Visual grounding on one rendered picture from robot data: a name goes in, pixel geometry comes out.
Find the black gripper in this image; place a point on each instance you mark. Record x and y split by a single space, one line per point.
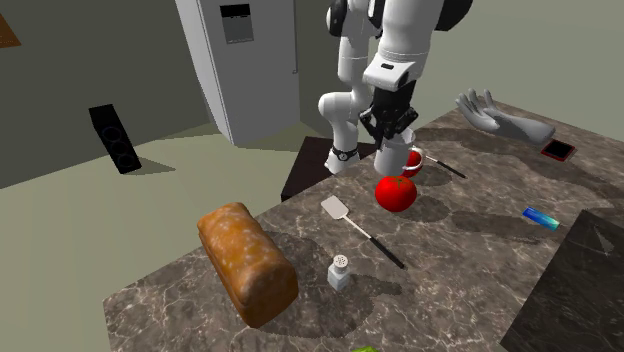
392 100

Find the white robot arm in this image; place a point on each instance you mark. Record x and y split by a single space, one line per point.
404 34

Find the white mug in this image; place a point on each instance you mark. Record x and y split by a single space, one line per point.
392 158

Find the large red tomato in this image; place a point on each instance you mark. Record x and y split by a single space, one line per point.
396 194

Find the grey hand figure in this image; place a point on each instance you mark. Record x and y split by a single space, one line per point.
507 124

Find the grey refrigerator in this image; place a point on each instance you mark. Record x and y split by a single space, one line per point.
253 73

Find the white salt shaker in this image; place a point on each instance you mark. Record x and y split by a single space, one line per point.
338 275

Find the red and black tablet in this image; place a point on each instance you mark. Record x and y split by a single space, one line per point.
558 149

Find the blue green bar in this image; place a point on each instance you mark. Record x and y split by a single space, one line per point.
541 218

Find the brown bread loaf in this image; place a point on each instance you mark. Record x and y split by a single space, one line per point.
246 263

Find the green object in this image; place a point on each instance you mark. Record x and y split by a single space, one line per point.
365 349

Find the black speaker tower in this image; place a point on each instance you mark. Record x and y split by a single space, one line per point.
115 139

